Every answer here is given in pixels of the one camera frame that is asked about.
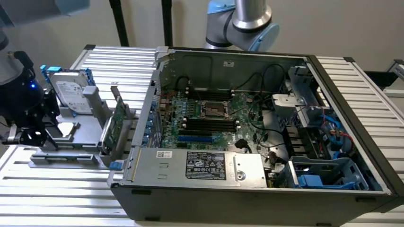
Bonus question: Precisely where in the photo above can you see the silver CPU chip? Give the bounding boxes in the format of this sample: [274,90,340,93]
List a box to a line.
[57,121,80,139]

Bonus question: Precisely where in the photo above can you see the short black looped wire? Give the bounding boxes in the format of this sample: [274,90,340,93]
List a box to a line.
[174,75,190,93]

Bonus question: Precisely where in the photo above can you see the silver hard disk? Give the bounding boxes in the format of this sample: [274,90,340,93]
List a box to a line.
[49,71,86,112]

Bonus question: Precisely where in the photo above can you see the CPU socket with metal frame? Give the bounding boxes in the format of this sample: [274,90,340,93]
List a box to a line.
[196,100,232,119]

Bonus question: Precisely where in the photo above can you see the long black looped wire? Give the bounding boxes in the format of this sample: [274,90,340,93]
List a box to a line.
[234,63,286,96]

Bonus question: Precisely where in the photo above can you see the silver power supply unit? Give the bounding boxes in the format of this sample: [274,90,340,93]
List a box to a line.
[121,147,269,189]

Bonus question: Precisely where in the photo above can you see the black RAM slot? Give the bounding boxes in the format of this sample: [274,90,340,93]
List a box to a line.
[182,121,238,125]
[186,94,234,98]
[182,127,238,131]
[186,96,234,100]
[186,89,234,93]
[186,91,234,96]
[182,118,238,122]
[182,124,238,128]

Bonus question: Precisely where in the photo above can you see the black wire with plug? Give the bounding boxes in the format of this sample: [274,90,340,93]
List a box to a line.
[234,139,253,155]

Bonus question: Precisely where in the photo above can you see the blue expansion slot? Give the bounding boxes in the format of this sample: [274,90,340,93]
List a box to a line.
[177,135,213,143]

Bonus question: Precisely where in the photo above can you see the red wire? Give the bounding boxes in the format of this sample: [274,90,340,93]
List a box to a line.
[333,131,353,148]

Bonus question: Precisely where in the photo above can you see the black open PC case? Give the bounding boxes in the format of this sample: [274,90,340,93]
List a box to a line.
[106,46,404,222]

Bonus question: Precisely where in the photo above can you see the grey parts rack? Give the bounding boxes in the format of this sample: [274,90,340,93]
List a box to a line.
[29,85,140,170]

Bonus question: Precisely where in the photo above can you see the blue disk carrier frame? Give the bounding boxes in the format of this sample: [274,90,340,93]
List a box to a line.
[40,65,96,117]

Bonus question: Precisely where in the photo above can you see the black stand pole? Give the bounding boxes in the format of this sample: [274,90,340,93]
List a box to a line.
[108,0,130,47]
[160,0,174,47]

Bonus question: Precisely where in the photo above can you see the grey metal disk bay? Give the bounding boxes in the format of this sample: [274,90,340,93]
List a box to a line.
[285,65,333,129]

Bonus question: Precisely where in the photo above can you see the green motherboard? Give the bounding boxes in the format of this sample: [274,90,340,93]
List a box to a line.
[154,90,269,155]

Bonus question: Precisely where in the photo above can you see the green graphics card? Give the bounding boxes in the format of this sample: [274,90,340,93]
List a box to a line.
[101,81,128,150]

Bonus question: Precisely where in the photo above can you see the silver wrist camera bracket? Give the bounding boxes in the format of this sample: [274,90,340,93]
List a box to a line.
[0,124,24,145]

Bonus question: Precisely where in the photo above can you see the blue data wire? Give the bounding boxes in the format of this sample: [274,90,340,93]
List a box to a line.
[317,113,344,157]

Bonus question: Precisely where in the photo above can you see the blue plastic drive cage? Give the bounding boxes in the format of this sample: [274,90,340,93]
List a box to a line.
[286,155,370,191]

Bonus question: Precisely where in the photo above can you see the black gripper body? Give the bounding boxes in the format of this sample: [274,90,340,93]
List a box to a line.
[0,51,61,133]

